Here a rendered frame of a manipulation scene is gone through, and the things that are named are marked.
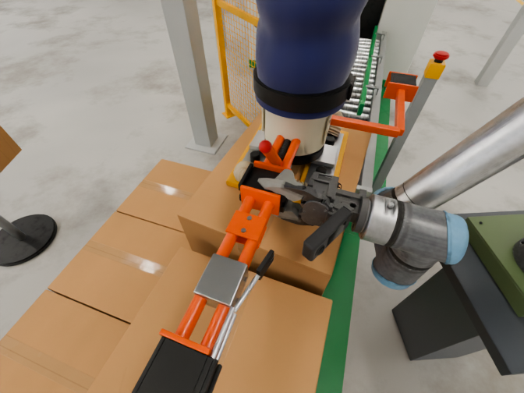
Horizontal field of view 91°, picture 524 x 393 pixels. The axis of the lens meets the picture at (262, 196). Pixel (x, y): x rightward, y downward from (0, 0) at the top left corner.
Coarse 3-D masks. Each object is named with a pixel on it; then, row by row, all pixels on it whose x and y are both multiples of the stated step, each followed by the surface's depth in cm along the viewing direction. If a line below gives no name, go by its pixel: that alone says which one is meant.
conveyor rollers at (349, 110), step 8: (360, 40) 269; (368, 40) 267; (376, 40) 265; (360, 48) 252; (368, 48) 251; (376, 48) 254; (360, 56) 240; (360, 64) 229; (352, 72) 219; (360, 72) 224; (360, 80) 212; (360, 88) 201; (368, 88) 206; (352, 96) 196; (368, 96) 194; (344, 104) 186; (352, 104) 186; (368, 104) 188; (344, 112) 180; (352, 112) 179; (368, 112) 183
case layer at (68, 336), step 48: (144, 192) 133; (192, 192) 133; (96, 240) 115; (144, 240) 115; (48, 288) 101; (96, 288) 101; (144, 288) 101; (48, 336) 90; (96, 336) 90; (0, 384) 81; (48, 384) 81
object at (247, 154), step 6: (252, 138) 83; (246, 150) 79; (252, 150) 78; (258, 150) 78; (246, 156) 77; (252, 156) 73; (258, 156) 73; (264, 156) 77; (252, 162) 75; (234, 168) 74; (228, 180) 71; (234, 180) 71; (234, 186) 71
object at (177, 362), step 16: (176, 336) 34; (160, 352) 33; (176, 352) 33; (192, 352) 33; (208, 352) 33; (144, 368) 32; (160, 368) 32; (176, 368) 32; (192, 368) 32; (144, 384) 31; (160, 384) 31; (176, 384) 31; (192, 384) 31
